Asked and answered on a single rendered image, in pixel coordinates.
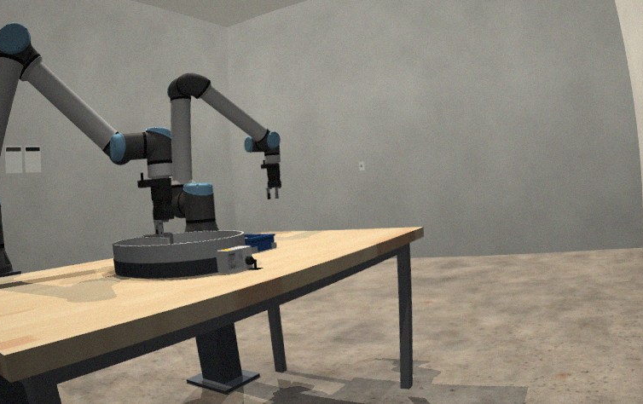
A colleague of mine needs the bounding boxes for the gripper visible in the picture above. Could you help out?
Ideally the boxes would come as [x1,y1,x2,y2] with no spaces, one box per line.
[150,178,176,236]
[265,163,282,200]

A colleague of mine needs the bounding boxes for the grey turntable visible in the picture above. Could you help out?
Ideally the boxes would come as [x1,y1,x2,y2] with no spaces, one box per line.
[112,229,246,280]

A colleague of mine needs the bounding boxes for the blue crate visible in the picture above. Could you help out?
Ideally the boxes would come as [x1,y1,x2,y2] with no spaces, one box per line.
[244,233,278,253]

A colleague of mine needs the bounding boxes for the white control box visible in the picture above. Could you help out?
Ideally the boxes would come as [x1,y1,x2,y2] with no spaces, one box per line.
[216,245,259,275]

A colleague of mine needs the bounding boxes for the wooden table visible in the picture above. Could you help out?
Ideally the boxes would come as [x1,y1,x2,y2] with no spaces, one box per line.
[0,225,425,404]

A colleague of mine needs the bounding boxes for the white wall sheet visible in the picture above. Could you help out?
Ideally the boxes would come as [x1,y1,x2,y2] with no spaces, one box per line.
[4,146,24,175]
[24,146,43,175]

